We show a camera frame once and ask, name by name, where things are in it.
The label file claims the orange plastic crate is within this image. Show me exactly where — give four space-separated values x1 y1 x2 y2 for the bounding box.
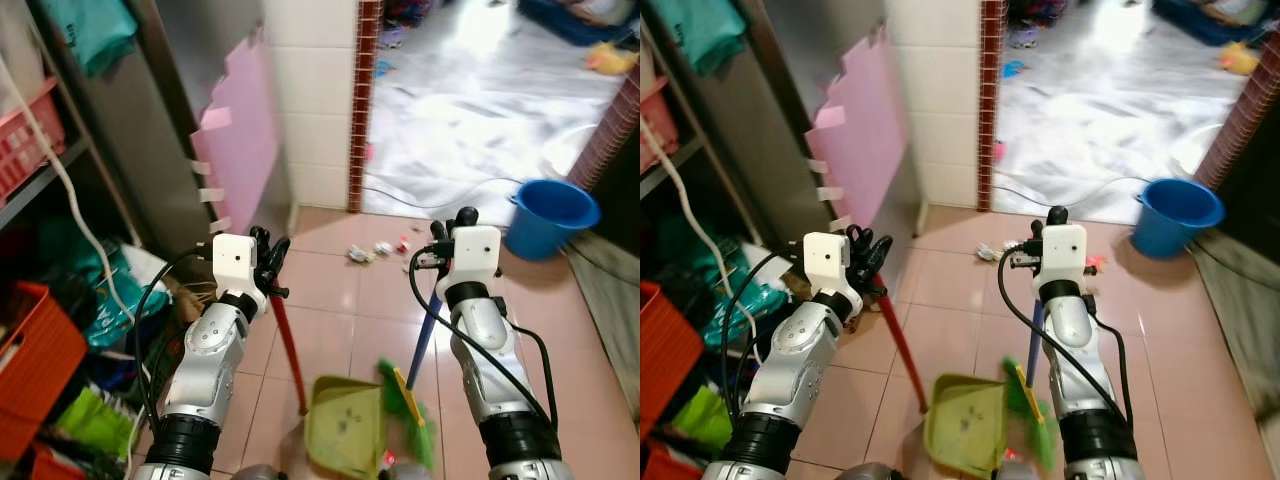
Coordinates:
640 281 702 443
0 281 90 463

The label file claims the pink foam board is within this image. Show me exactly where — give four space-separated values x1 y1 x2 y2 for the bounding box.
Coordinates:
189 28 284 237
804 24 907 233

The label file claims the white hose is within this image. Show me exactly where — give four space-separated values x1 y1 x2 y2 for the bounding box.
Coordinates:
0 52 138 323
640 118 763 363

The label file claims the thin black floor cable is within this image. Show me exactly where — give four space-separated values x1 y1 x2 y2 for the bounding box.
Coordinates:
361 177 523 212
989 176 1153 212

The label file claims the teal cloth bag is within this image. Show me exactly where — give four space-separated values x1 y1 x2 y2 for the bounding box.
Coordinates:
645 0 750 75
40 0 140 78

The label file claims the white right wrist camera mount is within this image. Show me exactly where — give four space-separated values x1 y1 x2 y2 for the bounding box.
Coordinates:
452 226 503 287
1039 224 1088 285

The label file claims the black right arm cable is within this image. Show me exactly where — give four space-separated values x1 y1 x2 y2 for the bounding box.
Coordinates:
996 244 1133 426
409 249 558 433

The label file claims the blue plastic bucket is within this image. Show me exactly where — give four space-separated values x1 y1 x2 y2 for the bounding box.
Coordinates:
503 179 603 263
1131 177 1227 260

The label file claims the yellow toy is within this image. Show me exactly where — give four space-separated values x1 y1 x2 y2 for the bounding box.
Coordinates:
584 41 639 78
1217 41 1262 78

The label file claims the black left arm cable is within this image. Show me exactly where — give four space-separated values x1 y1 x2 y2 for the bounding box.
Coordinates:
132 249 217 426
719 249 810 426

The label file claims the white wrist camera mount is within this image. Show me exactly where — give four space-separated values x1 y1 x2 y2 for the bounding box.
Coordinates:
212 234 260 297
804 232 852 294
452 226 503 287
1039 224 1088 285

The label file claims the grey metal shelf rack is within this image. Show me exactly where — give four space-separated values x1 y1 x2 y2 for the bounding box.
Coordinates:
640 0 831 251
0 0 216 256

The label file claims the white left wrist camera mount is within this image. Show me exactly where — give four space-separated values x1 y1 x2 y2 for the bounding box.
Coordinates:
804 232 852 294
212 234 260 297

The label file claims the lime green bag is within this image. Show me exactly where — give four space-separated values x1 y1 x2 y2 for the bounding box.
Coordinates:
671 385 738 453
54 385 138 463

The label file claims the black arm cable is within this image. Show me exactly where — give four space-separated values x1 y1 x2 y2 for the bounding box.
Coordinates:
719 249 810 426
996 244 1133 426
132 249 217 426
409 249 558 433

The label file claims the dark blue mat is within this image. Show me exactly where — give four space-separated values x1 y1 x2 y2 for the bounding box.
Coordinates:
1150 0 1280 48
518 0 641 48

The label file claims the teal plastic bag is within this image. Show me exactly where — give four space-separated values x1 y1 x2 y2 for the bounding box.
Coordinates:
60 238 173 348
682 228 793 323

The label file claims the green dustpan with red handle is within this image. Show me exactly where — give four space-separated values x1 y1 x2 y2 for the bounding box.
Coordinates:
872 278 1009 479
270 293 388 480

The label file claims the red plastic basket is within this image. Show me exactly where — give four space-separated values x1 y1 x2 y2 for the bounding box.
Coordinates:
0 77 67 198
640 75 682 173

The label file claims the green broom with blue handle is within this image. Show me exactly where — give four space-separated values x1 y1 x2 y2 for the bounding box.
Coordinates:
377 207 438 471
1001 205 1061 473

